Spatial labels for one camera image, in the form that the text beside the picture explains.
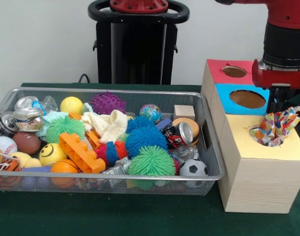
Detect green spiky rubber ball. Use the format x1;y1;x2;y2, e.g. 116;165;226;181
45;115;86;145
128;145;177;177

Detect white baseball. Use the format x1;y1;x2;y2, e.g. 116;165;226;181
0;136;18;155

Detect orange toy building brick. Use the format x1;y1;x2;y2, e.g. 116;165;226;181
59;132;106;174

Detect wooden box with three holes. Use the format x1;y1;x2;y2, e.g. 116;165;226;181
200;59;300;213

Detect black pedestal with red base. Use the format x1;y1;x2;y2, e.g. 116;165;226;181
88;0;190;86

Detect black and white soccer ball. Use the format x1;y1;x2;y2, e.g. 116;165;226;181
180;158;210;188

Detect blue spiky rubber ball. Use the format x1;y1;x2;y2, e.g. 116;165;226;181
126;124;168;158

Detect red and blue spiky toy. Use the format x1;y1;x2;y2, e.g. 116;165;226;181
94;141;129;166

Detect purple spiky ball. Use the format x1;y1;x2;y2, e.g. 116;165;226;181
89;90;127;115

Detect yellow tennis ball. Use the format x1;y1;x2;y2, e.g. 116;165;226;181
60;96;84;115

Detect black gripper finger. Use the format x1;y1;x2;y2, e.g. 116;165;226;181
277;88;291;114
269;87;280;115

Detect shallow metal mesh bin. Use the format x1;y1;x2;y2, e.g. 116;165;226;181
0;87;226;196

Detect yellow smiley face ball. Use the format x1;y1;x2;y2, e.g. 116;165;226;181
39;143;68;167

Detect polka dot cloth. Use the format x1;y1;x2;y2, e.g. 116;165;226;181
248;106;300;148

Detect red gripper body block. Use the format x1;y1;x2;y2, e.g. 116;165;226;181
252;59;300;90

